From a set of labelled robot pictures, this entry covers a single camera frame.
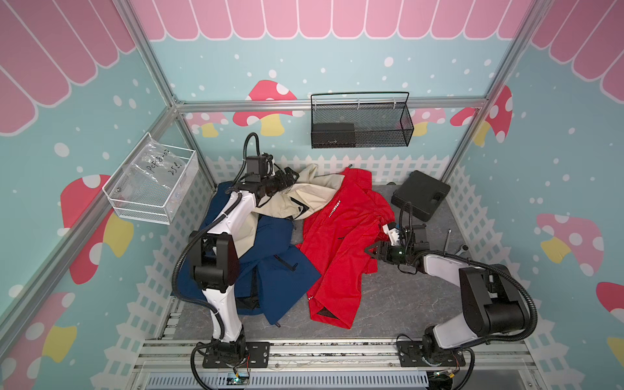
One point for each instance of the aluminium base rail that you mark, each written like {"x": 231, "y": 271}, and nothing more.
{"x": 385, "y": 363}

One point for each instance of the long metal wrench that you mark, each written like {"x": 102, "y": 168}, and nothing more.
{"x": 446, "y": 244}

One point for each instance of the beige jacket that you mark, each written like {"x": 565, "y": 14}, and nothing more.
{"x": 311, "y": 193}

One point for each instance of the clear plastic bag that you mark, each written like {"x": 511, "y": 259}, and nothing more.
{"x": 156, "y": 170}

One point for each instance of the red jacket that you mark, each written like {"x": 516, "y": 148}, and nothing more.
{"x": 335, "y": 241}

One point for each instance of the black plastic tool case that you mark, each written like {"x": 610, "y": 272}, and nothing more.
{"x": 424, "y": 192}

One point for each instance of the green handled ratchet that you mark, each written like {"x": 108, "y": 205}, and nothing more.
{"x": 462, "y": 250}

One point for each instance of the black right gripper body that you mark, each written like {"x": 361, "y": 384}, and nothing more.
{"x": 395, "y": 254}

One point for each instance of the black box in basket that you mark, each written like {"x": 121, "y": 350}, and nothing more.
{"x": 333, "y": 135}

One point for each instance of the black wire mesh basket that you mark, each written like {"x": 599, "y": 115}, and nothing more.
{"x": 376, "y": 125}

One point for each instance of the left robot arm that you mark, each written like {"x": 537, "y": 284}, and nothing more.
{"x": 214, "y": 263}

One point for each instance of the aluminium frame post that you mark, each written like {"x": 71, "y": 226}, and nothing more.
{"x": 172, "y": 112}

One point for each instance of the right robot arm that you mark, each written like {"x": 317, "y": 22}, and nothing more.
{"x": 495, "y": 306}

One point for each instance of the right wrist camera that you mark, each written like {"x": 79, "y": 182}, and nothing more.
{"x": 393, "y": 231}

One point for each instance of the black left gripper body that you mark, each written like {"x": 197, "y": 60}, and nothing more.
{"x": 276, "y": 183}

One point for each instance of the horizontal aluminium frame bar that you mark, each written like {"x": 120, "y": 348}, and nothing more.
{"x": 309, "y": 104}

